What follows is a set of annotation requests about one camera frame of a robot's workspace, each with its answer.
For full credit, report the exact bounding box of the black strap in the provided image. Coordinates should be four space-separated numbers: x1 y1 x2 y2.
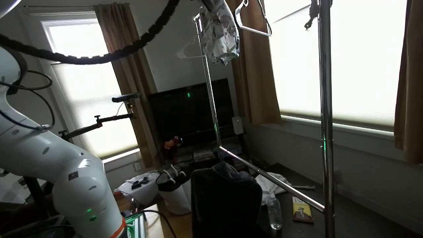
304 0 320 30

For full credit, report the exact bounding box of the white cloth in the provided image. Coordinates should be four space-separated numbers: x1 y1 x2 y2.
255 173 292 204

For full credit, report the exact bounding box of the camera on mount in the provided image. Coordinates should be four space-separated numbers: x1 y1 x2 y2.
58 93 141 141

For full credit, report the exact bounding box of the chrome clothes rack rail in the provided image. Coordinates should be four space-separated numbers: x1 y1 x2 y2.
218 145 326 214

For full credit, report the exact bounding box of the dark hooded garment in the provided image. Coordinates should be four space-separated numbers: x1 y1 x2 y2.
191 161 263 238

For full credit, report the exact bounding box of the small white speaker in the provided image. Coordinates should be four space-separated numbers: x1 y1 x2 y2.
232 116 245 135

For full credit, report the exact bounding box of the chrome clothes rack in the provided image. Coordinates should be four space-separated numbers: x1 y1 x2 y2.
193 0 336 238

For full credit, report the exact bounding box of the tv stand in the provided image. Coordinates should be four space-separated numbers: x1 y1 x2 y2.
161 132 249 167

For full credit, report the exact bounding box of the white clothes hanger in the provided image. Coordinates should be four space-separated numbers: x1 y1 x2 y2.
176 36 207 60

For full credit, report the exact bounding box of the yellow book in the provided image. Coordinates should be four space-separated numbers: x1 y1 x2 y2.
292 196 315 224

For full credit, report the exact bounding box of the white box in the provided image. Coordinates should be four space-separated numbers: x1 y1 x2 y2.
116 172 160 206

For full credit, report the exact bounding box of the brown curtain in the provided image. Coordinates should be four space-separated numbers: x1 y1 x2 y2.
94 3 163 168
226 0 282 126
394 0 423 165

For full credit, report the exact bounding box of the window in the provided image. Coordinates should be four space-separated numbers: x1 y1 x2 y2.
264 0 409 132
41 19 140 160

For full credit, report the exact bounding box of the black cable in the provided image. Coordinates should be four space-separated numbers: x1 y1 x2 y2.
141 210 178 238

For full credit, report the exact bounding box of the white laundry bin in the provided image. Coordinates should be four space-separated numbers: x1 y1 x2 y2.
155 165 192 215

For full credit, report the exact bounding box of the floral patterned garment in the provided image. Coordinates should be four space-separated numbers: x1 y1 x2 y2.
198 0 241 65

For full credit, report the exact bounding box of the red toy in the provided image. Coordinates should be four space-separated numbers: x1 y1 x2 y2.
164 136 183 151

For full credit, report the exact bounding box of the flat screen television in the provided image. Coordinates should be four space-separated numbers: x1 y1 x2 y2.
147 78 237 146

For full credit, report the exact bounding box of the clear plastic water bottle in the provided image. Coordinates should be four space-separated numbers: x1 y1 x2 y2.
267 195 283 230

